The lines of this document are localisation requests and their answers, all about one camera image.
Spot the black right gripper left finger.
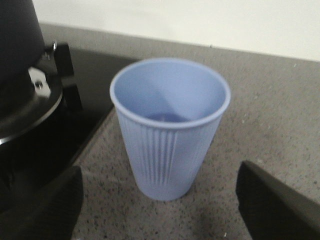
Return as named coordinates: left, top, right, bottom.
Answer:
left=0, top=166, right=83, bottom=240

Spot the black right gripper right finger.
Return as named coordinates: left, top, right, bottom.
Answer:
left=235, top=161, right=320, bottom=240

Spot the light blue ribbed cup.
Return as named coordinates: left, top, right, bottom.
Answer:
left=109, top=58, right=231, bottom=201

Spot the dark blue cooking pot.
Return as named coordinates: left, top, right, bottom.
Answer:
left=0, top=0, right=45, bottom=81

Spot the black metal pot support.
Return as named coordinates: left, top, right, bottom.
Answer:
left=0, top=41, right=83, bottom=146

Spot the black glass gas stove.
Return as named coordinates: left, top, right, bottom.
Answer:
left=0, top=47, right=141, bottom=216

